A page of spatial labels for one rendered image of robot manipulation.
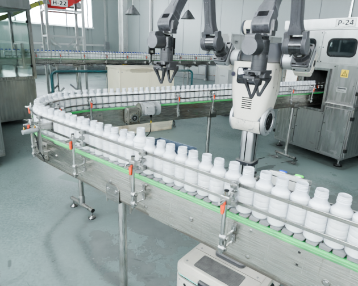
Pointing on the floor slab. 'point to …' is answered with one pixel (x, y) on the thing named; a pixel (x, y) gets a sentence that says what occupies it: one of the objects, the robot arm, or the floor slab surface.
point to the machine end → (334, 92)
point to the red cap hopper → (63, 35)
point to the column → (123, 26)
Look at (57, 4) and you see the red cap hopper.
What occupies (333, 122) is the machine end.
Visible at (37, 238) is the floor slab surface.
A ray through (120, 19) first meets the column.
